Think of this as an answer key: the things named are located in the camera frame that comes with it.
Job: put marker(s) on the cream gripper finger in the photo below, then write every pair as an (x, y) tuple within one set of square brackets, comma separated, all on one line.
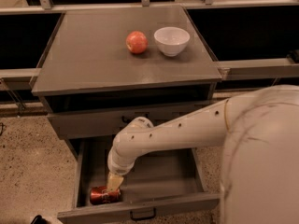
[(113, 181)]

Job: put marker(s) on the red coke can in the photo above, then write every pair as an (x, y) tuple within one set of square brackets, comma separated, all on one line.
[(100, 195)]

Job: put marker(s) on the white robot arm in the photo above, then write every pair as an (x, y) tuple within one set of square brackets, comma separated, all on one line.
[(258, 133)]

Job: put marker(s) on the open grey middle drawer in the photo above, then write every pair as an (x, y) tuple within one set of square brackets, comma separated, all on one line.
[(170, 181)]

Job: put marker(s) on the closed grey top drawer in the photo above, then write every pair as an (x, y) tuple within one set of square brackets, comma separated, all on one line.
[(102, 122)]

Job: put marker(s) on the grey drawer cabinet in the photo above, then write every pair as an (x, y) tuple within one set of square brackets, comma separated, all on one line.
[(89, 66)]

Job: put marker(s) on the black object at bottom left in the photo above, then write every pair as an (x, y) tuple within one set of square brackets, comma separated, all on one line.
[(38, 220)]

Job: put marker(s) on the red apple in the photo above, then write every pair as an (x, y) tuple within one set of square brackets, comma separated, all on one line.
[(136, 42)]

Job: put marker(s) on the white ceramic bowl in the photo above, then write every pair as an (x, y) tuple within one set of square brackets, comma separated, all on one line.
[(171, 41)]

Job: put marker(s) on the black middle drawer handle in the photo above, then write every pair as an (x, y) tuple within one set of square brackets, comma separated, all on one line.
[(143, 215)]

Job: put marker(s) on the black drawer handle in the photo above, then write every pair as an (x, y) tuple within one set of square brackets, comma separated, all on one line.
[(143, 215), (125, 120)]

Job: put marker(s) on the black top drawer handle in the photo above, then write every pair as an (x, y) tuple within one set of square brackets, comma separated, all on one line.
[(125, 120)]

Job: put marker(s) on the metal railing frame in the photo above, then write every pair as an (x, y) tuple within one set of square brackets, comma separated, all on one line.
[(149, 3)]

